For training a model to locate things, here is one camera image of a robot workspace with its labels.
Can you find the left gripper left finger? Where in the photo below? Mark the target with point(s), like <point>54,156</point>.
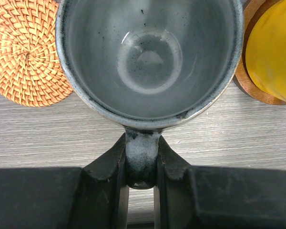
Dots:
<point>92,197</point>

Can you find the brown wooden saucer coaster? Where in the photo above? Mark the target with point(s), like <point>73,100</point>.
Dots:
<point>253,10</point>

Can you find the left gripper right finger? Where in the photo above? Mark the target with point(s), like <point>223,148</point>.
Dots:
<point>204,197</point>

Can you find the woven rattan coaster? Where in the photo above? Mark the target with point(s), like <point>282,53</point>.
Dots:
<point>30,72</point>

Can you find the yellow ceramic mug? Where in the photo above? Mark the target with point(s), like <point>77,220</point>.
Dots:
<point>265,54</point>

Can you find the grey ceramic mug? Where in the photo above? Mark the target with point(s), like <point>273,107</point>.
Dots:
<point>148,65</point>

